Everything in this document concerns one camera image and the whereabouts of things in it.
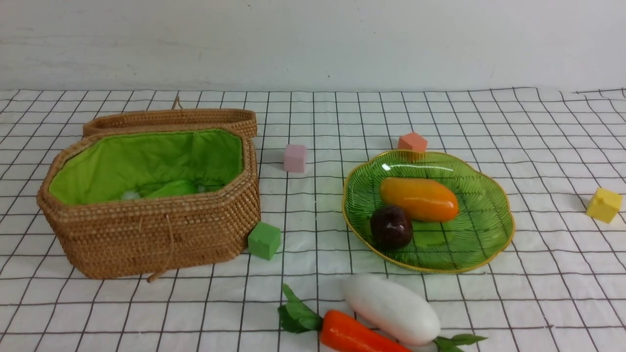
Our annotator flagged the pink foam cube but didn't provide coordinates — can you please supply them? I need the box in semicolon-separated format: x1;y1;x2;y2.
283;144;307;173

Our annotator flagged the dark purple passion fruit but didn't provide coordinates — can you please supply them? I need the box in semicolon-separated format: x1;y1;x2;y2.
369;205;413;250

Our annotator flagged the white black grid tablecloth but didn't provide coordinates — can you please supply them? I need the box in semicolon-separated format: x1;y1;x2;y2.
0;88;626;352

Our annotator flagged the white radish with leaves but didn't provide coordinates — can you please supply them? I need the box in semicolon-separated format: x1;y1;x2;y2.
342;274;486;352

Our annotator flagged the green glass leaf plate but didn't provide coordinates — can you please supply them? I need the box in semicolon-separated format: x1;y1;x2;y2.
342;150;515;273

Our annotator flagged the green foam cube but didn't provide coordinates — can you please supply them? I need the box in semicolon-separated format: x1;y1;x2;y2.
247;222;282;261

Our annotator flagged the woven wicker basket lid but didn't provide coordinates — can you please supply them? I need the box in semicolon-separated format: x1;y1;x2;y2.
83;96;258;138

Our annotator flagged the orange foam cube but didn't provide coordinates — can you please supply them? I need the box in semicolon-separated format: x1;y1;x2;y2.
397;132;428;153

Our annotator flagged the orange carrot with leaves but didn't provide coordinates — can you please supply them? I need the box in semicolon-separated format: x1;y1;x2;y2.
277;284;410;352

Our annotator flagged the yellow foam cube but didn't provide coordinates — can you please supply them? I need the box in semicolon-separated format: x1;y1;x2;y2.
586;187;623;223

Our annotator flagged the orange yellow mango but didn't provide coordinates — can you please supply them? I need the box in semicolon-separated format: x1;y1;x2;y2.
379;177;460;222

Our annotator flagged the green cucumber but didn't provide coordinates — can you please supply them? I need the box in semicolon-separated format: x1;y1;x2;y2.
143;179;198;198

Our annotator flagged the woven wicker basket green lining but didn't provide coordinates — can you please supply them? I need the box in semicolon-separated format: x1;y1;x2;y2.
37;126;261;280

